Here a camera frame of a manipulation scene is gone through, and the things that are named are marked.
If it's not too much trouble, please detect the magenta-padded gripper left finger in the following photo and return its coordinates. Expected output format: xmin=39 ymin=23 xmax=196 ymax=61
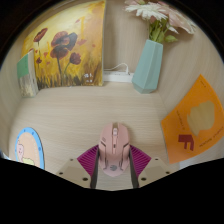
xmin=56 ymin=144 xmax=101 ymax=190

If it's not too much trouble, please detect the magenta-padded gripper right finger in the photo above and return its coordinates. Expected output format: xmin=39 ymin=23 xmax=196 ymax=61
xmin=128 ymin=144 xmax=175 ymax=190

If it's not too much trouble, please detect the pink computer mouse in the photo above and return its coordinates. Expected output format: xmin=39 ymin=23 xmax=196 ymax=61
xmin=97 ymin=121 xmax=131 ymax=178

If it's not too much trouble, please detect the round blue-rimmed cartoon mouse pad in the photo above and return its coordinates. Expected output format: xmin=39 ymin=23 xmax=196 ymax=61
xmin=13 ymin=126 xmax=46 ymax=171

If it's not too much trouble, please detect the orange book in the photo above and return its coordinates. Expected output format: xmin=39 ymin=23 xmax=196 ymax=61
xmin=160 ymin=73 xmax=224 ymax=165

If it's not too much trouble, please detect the teal faceted vase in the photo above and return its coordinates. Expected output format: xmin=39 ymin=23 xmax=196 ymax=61
xmin=131 ymin=38 xmax=165 ymax=95

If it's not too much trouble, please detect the green and beige book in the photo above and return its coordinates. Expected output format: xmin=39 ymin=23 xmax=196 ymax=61
xmin=16 ymin=49 xmax=40 ymax=99

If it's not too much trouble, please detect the yellow poppy canvas painting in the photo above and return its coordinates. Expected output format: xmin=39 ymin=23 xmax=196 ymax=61
xmin=20 ymin=0 xmax=107 ymax=91

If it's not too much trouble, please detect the pink and white flower bouquet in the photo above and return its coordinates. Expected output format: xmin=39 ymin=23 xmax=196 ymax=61
xmin=123 ymin=0 xmax=198 ymax=44

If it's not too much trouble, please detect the white power strip with cable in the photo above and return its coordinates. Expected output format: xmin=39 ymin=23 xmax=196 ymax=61
xmin=102 ymin=62 xmax=135 ymax=84

